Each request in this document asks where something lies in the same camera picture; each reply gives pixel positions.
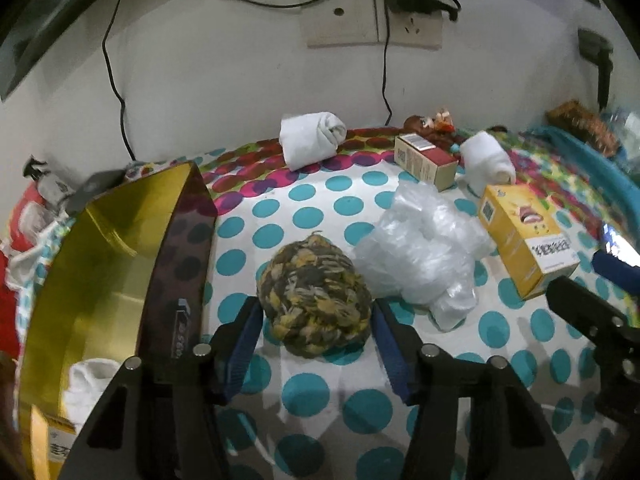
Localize clear plastic bag bundle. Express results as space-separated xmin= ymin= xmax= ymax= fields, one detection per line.
xmin=352 ymin=181 xmax=496 ymax=332

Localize brown monkey figurine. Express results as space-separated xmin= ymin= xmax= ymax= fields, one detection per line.
xmin=404 ymin=108 xmax=459 ymax=154

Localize black clamp mount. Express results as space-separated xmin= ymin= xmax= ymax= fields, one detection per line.
xmin=577 ymin=28 xmax=613 ymax=110

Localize black spray bottle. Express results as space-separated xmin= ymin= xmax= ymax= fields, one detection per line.
xmin=23 ymin=156 xmax=75 ymax=208

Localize yellow grey knitted ball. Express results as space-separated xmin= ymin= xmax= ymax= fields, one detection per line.
xmin=256 ymin=232 xmax=373 ymax=358

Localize gold rectangular tin tray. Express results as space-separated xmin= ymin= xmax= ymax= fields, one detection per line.
xmin=16 ymin=162 xmax=228 ymax=479

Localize black cable from socket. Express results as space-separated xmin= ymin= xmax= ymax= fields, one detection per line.
xmin=380 ymin=12 xmax=394 ymax=127

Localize orange box in tray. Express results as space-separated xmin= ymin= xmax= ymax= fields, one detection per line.
xmin=30 ymin=405 xmax=76 ymax=480

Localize black cable left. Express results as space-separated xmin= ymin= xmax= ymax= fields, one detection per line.
xmin=101 ymin=0 xmax=138 ymax=162

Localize teal blue cloth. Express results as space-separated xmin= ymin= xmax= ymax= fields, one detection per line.
xmin=524 ymin=126 xmax=639 ymax=231

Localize brown snack bag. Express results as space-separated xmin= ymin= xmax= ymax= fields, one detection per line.
xmin=546 ymin=100 xmax=620 ymax=158

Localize white wall socket plate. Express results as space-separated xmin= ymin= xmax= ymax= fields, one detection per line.
xmin=299 ymin=0 xmax=444 ymax=50

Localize smartphone lit screen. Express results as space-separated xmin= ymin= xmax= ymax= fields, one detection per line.
xmin=600 ymin=223 xmax=640 ymax=266

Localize black set-top box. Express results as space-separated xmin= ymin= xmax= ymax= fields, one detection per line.
xmin=65 ymin=169 xmax=126 ymax=217

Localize red paper bag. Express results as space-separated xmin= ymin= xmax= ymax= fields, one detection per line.
xmin=1 ymin=182 xmax=46 ymax=360

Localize yellow medicine box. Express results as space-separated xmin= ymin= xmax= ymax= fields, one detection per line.
xmin=478 ymin=184 xmax=579 ymax=299

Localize white sock in tray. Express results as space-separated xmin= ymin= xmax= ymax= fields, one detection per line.
xmin=62 ymin=358 xmax=120 ymax=434

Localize clear plastic bags right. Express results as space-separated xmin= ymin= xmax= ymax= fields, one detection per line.
xmin=603 ymin=107 xmax=640 ymax=174

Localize white sock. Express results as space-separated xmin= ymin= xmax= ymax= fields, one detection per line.
xmin=62 ymin=358 xmax=120 ymax=434
xmin=279 ymin=112 xmax=347 ymax=171
xmin=460 ymin=131 xmax=516 ymax=196

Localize red beige small box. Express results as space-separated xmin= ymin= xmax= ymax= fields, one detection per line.
xmin=394 ymin=133 xmax=458 ymax=192

